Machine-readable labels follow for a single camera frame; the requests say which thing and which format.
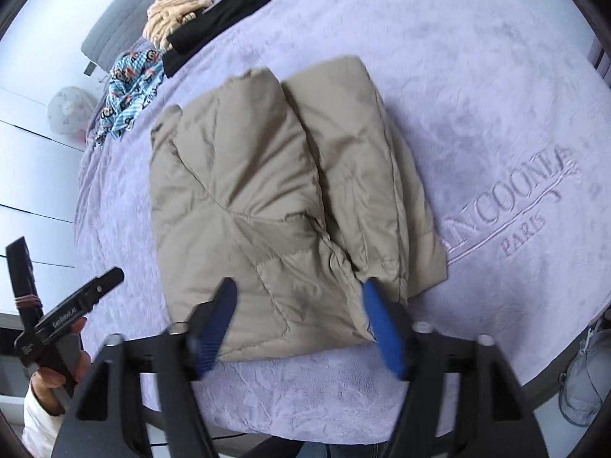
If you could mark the grey padded headboard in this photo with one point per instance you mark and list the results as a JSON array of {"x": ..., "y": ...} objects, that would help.
[{"x": 119, "y": 28}]

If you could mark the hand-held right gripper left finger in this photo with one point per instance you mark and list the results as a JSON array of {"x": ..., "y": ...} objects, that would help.
[{"x": 217, "y": 329}]

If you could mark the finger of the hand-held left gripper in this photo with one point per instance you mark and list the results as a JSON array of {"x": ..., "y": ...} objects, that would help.
[
  {"x": 90, "y": 293},
  {"x": 24, "y": 281}
]

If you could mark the grey bag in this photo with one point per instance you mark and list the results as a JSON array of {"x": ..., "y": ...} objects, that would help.
[{"x": 584, "y": 377}]

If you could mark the blue monkey print garment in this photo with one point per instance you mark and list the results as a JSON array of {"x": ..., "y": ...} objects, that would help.
[{"x": 126, "y": 90}]

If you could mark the white plush toy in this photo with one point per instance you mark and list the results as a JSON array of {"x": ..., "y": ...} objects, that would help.
[{"x": 71, "y": 109}]

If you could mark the cream striped garment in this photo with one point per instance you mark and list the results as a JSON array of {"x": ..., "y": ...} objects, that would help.
[{"x": 174, "y": 9}]

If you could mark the purple plush blanket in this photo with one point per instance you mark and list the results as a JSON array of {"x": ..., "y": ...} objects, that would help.
[{"x": 477, "y": 105}]

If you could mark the black folded garment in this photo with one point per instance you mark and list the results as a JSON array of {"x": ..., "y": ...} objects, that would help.
[{"x": 224, "y": 14}]

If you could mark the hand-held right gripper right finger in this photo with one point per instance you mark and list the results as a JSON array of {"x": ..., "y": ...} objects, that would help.
[{"x": 384, "y": 329}]

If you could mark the person's left hand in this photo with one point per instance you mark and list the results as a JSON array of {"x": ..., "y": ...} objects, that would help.
[{"x": 86, "y": 353}]

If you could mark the person's left forearm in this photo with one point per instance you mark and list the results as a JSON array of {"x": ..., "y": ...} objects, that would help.
[{"x": 40, "y": 420}]

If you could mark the beige puffer jacket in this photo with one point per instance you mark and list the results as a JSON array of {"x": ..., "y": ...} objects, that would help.
[{"x": 267, "y": 200}]

